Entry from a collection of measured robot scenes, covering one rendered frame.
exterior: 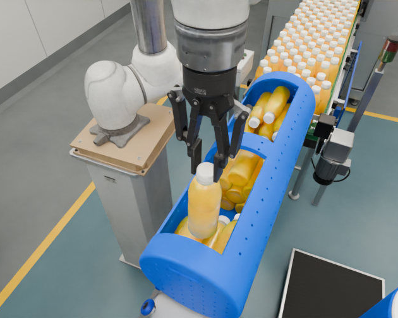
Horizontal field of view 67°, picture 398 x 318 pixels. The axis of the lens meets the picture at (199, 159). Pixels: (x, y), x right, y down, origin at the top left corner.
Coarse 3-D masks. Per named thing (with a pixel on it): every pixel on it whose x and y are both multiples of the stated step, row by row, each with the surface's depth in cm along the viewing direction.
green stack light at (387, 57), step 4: (380, 52) 138; (384, 52) 136; (388, 52) 135; (392, 52) 134; (396, 52) 135; (380, 56) 138; (384, 56) 137; (388, 56) 136; (392, 56) 136; (380, 60) 139; (384, 60) 137; (388, 60) 137; (392, 60) 137
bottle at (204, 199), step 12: (192, 180) 59; (192, 192) 59; (204, 192) 57; (216, 192) 58; (192, 204) 60; (204, 204) 59; (216, 204) 60; (192, 216) 63; (204, 216) 61; (216, 216) 63; (192, 228) 66; (204, 228) 64; (216, 228) 68
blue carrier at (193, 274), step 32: (256, 96) 131; (288, 128) 100; (288, 160) 95; (256, 192) 81; (256, 224) 77; (160, 256) 68; (192, 256) 66; (224, 256) 68; (256, 256) 75; (160, 288) 84; (192, 288) 72; (224, 288) 65
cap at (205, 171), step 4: (200, 164) 58; (204, 164) 58; (208, 164) 58; (212, 164) 58; (196, 168) 57; (200, 168) 57; (204, 168) 57; (208, 168) 57; (212, 168) 57; (196, 172) 57; (200, 172) 56; (204, 172) 56; (208, 172) 56; (212, 172) 56; (200, 176) 56; (204, 176) 55; (208, 176) 55; (212, 176) 56; (200, 180) 57; (204, 180) 56; (208, 180) 56; (212, 180) 57
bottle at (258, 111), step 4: (264, 92) 127; (268, 92) 126; (260, 96) 127; (264, 96) 124; (268, 96) 124; (260, 100) 123; (264, 100) 122; (256, 104) 122; (260, 104) 120; (264, 104) 120; (256, 108) 119; (260, 108) 119; (252, 112) 119; (256, 112) 118; (260, 112) 118; (252, 116) 119; (256, 116) 117; (260, 116) 117; (260, 120) 118
